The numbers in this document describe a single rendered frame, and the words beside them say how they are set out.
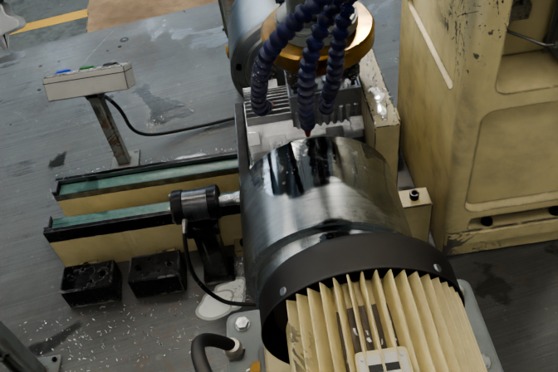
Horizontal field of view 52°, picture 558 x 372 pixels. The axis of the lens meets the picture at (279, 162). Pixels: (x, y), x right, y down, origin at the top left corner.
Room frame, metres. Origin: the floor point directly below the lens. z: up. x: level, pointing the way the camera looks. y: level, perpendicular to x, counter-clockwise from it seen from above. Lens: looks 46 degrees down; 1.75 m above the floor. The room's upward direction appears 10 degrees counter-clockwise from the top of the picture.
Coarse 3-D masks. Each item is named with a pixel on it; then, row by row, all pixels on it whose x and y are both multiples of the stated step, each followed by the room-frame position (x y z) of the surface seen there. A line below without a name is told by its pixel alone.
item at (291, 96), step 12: (348, 84) 0.73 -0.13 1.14; (288, 96) 0.75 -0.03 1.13; (348, 96) 0.72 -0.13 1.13; (360, 96) 0.72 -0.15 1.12; (336, 108) 0.72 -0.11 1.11; (348, 108) 0.72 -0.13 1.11; (360, 108) 0.72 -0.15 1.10; (324, 120) 0.72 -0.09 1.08; (336, 120) 0.72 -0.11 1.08; (348, 120) 0.72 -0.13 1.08
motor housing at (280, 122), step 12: (276, 96) 0.78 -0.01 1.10; (276, 108) 0.76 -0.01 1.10; (288, 108) 0.75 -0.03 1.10; (252, 120) 0.74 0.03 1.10; (264, 120) 0.74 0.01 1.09; (276, 120) 0.74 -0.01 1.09; (288, 120) 0.74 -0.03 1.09; (264, 132) 0.73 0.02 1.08; (276, 132) 0.72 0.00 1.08; (288, 132) 0.72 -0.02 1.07; (300, 132) 0.72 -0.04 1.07; (312, 132) 0.71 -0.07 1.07; (324, 132) 0.71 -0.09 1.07; (348, 132) 0.71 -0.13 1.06; (360, 132) 0.70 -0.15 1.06; (264, 144) 0.71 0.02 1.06; (252, 156) 0.70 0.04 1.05
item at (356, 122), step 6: (246, 90) 0.83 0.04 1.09; (354, 120) 0.71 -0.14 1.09; (360, 120) 0.70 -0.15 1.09; (354, 126) 0.70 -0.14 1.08; (360, 126) 0.70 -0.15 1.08; (252, 132) 0.71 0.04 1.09; (258, 132) 0.71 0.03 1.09; (252, 138) 0.71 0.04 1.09; (258, 138) 0.71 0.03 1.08; (252, 144) 0.70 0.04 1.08; (258, 144) 0.70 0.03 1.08
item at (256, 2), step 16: (240, 0) 1.08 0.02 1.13; (256, 0) 1.03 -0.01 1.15; (272, 0) 1.00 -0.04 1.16; (240, 16) 1.02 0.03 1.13; (256, 16) 0.97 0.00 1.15; (240, 32) 0.97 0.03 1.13; (256, 32) 0.94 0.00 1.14; (240, 48) 0.94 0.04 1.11; (256, 48) 0.93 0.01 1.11; (240, 64) 0.94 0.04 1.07; (240, 80) 0.94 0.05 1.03
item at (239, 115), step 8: (240, 104) 0.87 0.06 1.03; (240, 112) 0.84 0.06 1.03; (240, 120) 0.82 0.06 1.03; (240, 128) 0.80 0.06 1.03; (240, 136) 0.78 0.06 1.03; (240, 144) 0.75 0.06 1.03; (240, 152) 0.73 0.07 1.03; (248, 152) 0.75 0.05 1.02; (240, 160) 0.71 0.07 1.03; (248, 160) 0.71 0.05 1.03; (240, 168) 0.70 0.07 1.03; (248, 168) 0.69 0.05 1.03; (240, 176) 0.68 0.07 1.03; (240, 184) 0.66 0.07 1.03
